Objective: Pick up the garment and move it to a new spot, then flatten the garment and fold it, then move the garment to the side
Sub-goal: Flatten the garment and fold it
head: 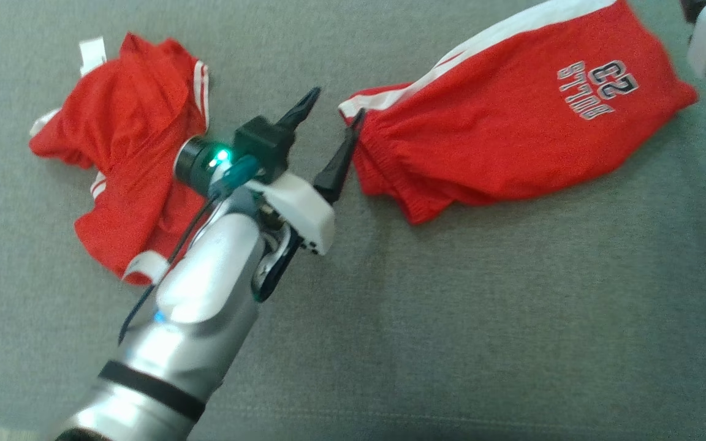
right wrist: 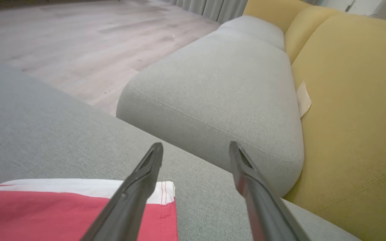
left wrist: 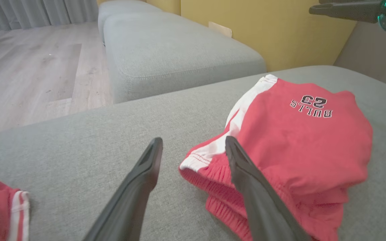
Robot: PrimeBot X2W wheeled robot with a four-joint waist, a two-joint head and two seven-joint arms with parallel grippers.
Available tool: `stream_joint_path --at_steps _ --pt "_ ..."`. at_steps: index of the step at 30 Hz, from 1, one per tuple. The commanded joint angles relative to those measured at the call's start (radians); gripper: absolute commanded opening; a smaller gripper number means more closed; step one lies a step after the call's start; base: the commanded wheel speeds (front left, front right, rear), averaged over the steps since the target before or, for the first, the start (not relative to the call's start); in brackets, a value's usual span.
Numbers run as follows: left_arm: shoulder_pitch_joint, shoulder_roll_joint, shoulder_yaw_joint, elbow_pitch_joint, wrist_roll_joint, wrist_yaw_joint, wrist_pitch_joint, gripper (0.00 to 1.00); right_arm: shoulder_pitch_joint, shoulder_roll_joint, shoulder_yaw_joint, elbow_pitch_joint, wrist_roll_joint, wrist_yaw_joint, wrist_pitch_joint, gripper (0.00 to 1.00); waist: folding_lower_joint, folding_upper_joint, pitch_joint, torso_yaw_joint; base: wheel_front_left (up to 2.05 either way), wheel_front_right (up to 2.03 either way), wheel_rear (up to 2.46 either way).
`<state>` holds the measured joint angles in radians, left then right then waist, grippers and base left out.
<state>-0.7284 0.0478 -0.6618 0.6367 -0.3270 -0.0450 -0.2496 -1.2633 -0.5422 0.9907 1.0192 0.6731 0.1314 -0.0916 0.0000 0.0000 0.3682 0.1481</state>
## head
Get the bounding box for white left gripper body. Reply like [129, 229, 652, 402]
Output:
[174, 136, 335, 304]

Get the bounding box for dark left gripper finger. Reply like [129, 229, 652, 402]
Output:
[313, 108, 366, 206]
[276, 86, 322, 133]

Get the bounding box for red basketball jersey white trim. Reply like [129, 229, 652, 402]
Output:
[28, 32, 211, 287]

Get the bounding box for red shorts with white stripe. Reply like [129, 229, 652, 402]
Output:
[337, 0, 699, 225]

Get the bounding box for grey sofa seat cushion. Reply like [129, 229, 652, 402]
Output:
[0, 0, 706, 441]

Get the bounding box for teal-plug left camera cable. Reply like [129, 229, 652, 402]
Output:
[117, 154, 263, 347]

